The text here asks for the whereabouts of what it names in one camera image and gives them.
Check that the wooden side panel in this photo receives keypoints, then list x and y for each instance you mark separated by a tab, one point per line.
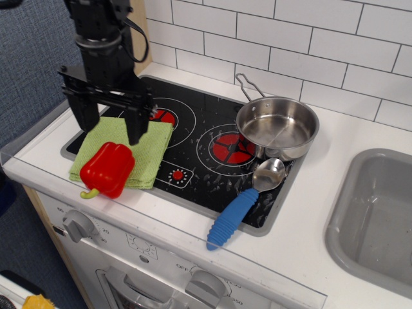
138	16

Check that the grey oven knob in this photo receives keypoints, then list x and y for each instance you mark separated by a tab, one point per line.
206	288
77	225

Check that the red toy bell pepper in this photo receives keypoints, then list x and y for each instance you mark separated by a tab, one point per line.
107	171

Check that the grey right oven knob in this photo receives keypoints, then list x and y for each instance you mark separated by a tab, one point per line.
206	288

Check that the white toy oven front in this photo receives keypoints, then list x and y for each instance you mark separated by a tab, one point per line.
116	269

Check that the green folded towel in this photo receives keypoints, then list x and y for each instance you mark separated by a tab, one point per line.
148	152

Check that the blue handled metal spoon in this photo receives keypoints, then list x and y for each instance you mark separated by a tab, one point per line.
269	175

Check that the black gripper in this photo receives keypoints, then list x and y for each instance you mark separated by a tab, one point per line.
108	69

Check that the grey left oven knob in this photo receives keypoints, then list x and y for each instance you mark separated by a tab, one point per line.
77	225

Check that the stainless steel pot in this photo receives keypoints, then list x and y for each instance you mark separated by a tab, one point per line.
279	127

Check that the yellow black object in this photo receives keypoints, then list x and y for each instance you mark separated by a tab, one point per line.
31	302

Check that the grey toy sink basin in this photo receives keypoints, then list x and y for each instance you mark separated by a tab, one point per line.
369	232

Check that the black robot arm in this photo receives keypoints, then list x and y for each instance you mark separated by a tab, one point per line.
100	20

